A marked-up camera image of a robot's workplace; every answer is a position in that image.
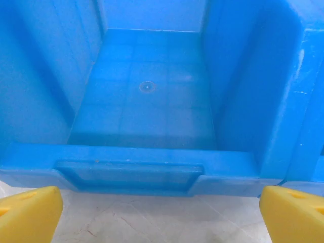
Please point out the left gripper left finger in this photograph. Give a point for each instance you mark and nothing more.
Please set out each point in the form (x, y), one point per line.
(27, 217)

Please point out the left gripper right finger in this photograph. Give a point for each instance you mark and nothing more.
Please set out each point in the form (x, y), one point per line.
(296, 217)

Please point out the blue plastic bin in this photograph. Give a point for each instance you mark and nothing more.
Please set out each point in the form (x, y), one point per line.
(320, 76)
(146, 106)

